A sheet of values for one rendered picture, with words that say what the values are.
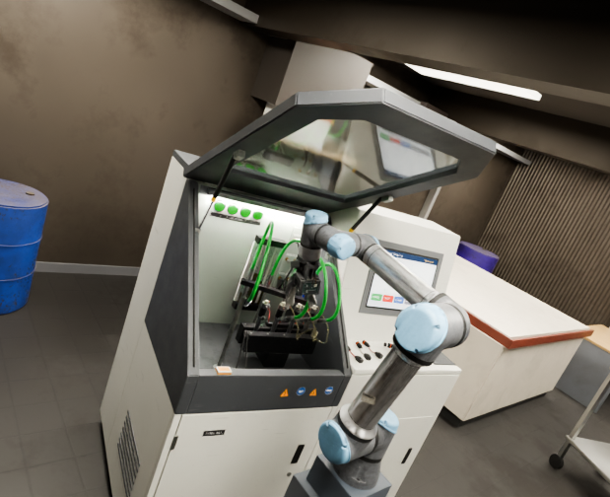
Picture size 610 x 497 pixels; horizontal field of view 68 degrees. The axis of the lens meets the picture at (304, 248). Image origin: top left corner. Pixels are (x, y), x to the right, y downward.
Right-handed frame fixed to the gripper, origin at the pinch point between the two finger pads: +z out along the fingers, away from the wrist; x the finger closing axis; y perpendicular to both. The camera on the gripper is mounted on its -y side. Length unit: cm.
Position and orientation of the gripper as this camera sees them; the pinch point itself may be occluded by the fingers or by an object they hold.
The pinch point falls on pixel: (298, 305)
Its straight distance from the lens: 158.9
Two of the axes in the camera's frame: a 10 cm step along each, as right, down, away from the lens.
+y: 3.0, 4.5, -8.4
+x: 9.4, 0.0, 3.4
